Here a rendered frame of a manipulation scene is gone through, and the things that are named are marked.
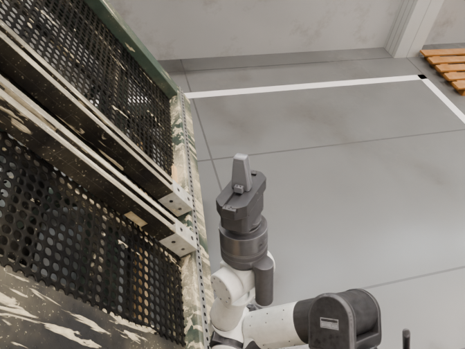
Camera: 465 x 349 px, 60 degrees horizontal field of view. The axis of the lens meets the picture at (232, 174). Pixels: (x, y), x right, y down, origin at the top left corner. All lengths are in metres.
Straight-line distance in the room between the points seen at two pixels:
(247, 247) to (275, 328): 0.28
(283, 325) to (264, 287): 0.19
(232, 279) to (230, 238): 0.09
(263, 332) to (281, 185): 2.01
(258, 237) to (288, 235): 1.92
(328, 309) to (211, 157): 2.27
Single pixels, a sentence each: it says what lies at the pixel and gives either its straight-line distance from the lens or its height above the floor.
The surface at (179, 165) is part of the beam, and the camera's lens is 1.68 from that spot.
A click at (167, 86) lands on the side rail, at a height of 0.96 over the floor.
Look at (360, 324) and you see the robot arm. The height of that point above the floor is 1.34.
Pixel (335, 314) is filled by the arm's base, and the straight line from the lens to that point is 0.84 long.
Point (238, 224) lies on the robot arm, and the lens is 0.67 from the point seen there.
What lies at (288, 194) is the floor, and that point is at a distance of 2.83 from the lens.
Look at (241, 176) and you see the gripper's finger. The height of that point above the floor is 1.61.
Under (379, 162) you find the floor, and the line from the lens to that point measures 3.32.
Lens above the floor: 2.08
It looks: 46 degrees down
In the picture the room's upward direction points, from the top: 7 degrees clockwise
